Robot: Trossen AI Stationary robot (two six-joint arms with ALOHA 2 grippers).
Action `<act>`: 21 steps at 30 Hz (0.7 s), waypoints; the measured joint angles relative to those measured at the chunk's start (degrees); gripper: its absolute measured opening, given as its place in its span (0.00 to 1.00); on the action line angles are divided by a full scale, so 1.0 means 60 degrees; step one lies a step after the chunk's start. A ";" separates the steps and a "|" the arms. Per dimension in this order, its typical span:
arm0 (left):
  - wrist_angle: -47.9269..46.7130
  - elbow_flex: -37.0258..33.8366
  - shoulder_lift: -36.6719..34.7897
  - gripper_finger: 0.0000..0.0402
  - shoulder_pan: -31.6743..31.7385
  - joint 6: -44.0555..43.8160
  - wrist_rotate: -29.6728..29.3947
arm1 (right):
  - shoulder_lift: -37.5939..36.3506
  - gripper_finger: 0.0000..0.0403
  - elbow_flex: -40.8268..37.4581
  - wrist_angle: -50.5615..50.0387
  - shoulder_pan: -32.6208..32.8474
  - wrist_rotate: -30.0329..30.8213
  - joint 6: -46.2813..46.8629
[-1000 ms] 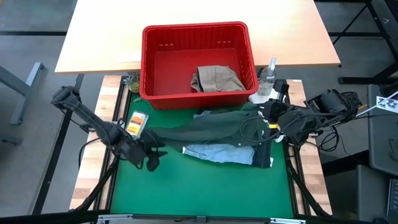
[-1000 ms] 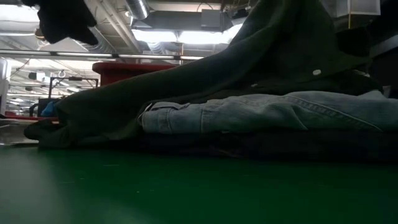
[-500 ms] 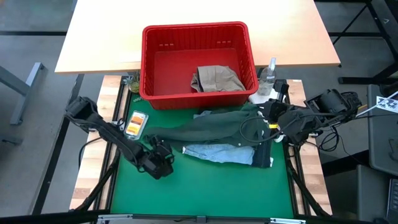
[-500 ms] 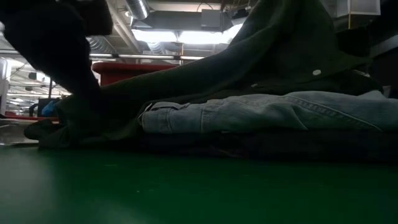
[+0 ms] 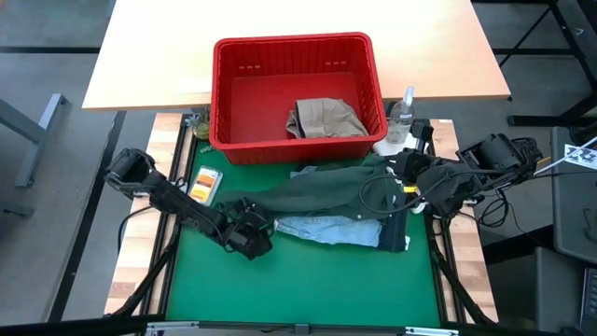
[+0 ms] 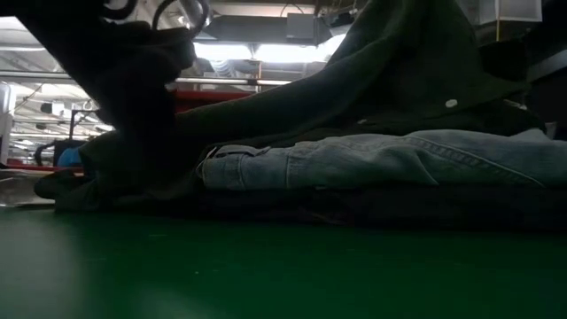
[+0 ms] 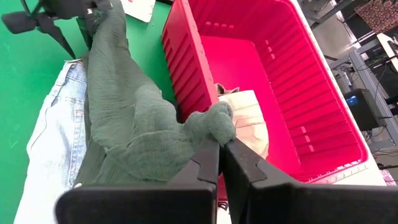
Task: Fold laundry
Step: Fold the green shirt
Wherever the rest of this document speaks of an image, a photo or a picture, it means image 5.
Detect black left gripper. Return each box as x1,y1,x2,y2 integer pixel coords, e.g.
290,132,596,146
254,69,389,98
223,198,275,261

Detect dark blue jeans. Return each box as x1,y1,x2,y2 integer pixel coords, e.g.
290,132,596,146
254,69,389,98
376,212,411,253

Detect light blue denim garment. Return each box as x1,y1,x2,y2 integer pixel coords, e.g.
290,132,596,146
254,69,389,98
273,165,384,248

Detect dark green garment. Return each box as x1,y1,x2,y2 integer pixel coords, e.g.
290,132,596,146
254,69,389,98
216,156,408,222

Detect beige trousers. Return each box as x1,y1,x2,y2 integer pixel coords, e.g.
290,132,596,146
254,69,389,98
285,96,369,140

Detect red plastic laundry basket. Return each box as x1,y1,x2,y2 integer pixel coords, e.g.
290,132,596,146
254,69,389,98
208,31,388,165

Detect white cloth tote bag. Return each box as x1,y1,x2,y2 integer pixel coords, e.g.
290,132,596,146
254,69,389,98
371,133,423,158

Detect clear plastic spray bottle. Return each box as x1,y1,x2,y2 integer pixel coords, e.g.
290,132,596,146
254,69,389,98
384,86,417,146

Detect wipes packet with orange label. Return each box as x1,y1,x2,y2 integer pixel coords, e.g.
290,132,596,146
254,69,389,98
187,165,224,207

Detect white printed tag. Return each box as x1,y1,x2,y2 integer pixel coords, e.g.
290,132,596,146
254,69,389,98
562,143,597,171

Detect grey plastic case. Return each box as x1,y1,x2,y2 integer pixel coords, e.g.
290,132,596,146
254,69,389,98
551,125,597,265

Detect black table base bar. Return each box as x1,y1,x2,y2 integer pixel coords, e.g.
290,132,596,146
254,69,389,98
48,110,128,324

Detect light wood table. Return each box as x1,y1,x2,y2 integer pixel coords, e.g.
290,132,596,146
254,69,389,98
82,0,512,112

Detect grey metal table leg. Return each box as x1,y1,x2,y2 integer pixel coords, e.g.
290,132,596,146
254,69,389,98
0,92,67,189

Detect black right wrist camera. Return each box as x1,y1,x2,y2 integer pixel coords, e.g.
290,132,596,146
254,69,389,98
410,119,435,142

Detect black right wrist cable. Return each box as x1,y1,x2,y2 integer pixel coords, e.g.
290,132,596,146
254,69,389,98
357,170,450,217

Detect black metal rig frame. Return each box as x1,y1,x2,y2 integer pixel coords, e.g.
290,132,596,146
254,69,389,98
0,111,575,336

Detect black metal desk frame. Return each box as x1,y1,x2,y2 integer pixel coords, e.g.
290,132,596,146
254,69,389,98
492,0,597,128

